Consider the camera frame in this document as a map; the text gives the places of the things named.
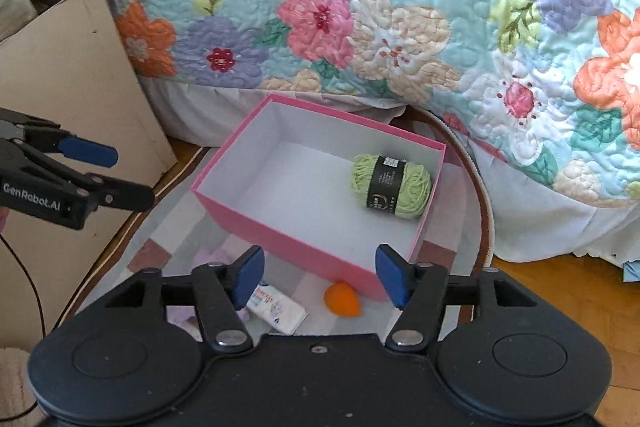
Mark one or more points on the beige cardboard panel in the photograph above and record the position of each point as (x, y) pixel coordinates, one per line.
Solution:
(75, 82)

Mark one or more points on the beige fleece clothing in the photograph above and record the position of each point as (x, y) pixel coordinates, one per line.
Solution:
(12, 382)

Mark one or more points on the floral quilted bedspread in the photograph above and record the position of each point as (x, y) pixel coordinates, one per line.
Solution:
(380, 7)

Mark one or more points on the round patterned rug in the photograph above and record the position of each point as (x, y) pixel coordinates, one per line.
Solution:
(165, 227)

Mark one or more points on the white tissue packet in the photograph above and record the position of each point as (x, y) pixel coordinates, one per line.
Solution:
(277, 312)

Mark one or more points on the green yarn ball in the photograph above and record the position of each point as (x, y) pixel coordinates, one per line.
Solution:
(395, 187)

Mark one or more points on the purple plush toy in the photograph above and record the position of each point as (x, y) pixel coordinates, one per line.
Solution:
(210, 257)

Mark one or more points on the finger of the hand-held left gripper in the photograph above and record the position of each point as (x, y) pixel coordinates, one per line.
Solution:
(90, 153)
(125, 197)

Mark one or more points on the blue grey crumpled paper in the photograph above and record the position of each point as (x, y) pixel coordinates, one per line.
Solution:
(632, 271)

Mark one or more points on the orange makeup sponge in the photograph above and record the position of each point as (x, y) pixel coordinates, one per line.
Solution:
(342, 299)

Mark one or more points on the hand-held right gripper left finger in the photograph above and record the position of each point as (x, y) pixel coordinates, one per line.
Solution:
(250, 274)

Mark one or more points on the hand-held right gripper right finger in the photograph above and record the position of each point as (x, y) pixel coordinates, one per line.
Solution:
(392, 277)

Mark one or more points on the white bed skirt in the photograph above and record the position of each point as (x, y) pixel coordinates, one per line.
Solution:
(540, 227)

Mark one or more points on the pink cardboard box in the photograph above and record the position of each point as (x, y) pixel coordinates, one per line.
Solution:
(300, 252)

